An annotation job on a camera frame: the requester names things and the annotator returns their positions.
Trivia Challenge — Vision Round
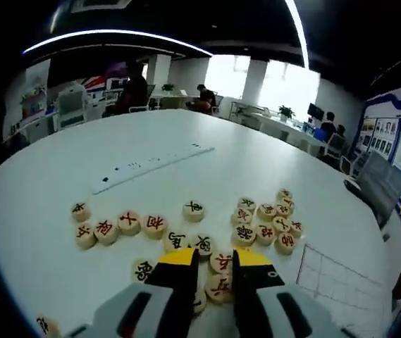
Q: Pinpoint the purple screen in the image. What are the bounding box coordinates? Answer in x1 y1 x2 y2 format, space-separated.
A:
104 61 130 78

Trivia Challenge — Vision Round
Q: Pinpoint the shelf with colourful items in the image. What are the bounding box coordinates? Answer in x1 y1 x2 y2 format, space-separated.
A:
20 84 48 123

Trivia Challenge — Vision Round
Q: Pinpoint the large potted plant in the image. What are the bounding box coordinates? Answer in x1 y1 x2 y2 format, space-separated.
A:
278 104 296 123

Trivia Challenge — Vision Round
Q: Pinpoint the black-lettered round chess piece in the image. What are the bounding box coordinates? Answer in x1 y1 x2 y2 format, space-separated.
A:
36 315 62 338

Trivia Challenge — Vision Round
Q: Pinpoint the blue wall display board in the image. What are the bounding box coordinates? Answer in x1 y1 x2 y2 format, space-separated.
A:
353 84 401 244

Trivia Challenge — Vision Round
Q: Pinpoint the black desktop monitor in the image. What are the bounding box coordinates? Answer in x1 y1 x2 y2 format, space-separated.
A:
307 103 325 120

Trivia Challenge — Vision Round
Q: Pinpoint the grey office chair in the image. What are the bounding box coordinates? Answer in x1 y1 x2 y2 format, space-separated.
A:
343 151 401 230

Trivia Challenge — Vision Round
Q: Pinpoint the white high-back chair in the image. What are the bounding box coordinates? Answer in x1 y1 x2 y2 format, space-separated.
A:
56 83 89 130

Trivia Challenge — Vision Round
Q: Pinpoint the pile of wooden chess pieces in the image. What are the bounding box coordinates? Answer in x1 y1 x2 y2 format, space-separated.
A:
70 188 305 314

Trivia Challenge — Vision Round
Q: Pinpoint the red blue wall graphic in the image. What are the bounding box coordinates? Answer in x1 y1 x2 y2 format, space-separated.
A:
82 75 109 94

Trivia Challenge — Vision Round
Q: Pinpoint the white table socket strip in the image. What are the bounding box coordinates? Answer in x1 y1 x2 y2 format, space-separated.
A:
90 146 216 196

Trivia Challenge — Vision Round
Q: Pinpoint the red-lettered round chess piece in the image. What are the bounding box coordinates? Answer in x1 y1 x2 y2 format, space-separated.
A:
209 250 235 275

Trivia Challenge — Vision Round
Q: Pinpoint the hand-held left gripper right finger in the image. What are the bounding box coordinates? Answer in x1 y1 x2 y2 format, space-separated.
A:
231 247 358 338

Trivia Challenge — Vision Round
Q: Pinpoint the paper chessboard red grid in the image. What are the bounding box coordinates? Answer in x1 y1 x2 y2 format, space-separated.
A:
295 243 395 332

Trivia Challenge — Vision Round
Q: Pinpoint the curved ceiling light strip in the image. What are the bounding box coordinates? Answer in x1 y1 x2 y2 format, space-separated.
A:
22 30 214 57
284 0 310 68

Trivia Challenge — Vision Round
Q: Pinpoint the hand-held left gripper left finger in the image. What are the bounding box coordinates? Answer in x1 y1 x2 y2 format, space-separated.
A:
61 247 201 338

